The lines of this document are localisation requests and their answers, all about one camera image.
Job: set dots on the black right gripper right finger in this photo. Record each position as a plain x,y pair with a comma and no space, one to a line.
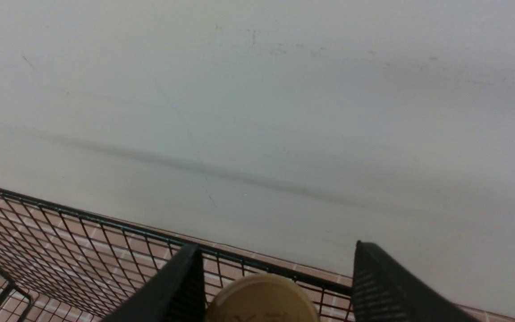
384,291

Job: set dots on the amber cooking wine bottle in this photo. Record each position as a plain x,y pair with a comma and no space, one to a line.
262,298

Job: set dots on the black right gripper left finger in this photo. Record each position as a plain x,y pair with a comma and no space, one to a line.
175,294

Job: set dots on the black wire mesh shelf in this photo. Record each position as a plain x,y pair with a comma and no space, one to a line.
58,264

